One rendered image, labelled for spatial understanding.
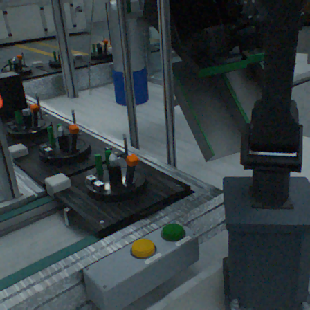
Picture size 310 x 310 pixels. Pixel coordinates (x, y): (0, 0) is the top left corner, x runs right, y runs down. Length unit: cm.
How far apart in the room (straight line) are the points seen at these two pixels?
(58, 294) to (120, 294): 11
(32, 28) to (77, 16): 120
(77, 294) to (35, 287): 8
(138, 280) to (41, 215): 34
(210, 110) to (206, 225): 30
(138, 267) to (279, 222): 24
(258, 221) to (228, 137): 42
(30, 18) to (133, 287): 962
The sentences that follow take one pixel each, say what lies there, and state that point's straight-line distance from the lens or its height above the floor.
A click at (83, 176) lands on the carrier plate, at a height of 97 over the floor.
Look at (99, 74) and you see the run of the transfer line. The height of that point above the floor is 92.
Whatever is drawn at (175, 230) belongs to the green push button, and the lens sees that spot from 75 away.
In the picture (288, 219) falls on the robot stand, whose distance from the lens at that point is 63.
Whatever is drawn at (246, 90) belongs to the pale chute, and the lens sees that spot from 113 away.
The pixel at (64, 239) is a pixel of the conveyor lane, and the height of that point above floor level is 92.
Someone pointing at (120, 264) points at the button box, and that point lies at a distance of 70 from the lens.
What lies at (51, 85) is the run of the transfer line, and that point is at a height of 92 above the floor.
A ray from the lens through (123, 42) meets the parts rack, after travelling 108.
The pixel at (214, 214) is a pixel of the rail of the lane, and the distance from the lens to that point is 88.
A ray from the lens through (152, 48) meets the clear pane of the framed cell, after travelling 212.
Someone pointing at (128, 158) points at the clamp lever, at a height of 107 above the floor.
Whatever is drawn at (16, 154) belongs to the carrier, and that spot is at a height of 98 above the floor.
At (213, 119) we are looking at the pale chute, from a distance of 101.
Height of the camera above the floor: 141
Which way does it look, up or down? 25 degrees down
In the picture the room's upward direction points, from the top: 4 degrees counter-clockwise
